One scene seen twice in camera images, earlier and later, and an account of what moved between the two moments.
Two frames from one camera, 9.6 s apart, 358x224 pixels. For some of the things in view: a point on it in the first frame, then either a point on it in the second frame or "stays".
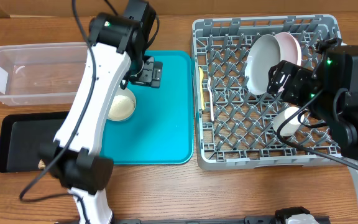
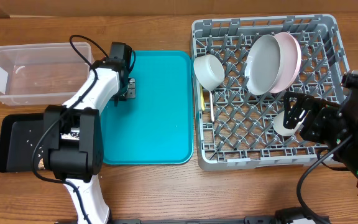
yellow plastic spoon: (202, 86) stays
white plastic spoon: (209, 89) stays
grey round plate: (265, 51) stays
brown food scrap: (41, 165) stays
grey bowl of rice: (123, 106) -> (209, 71)
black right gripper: (291, 79) -> (310, 116)
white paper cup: (290, 126) stays
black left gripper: (150, 74) -> (130, 91)
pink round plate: (289, 48) stays
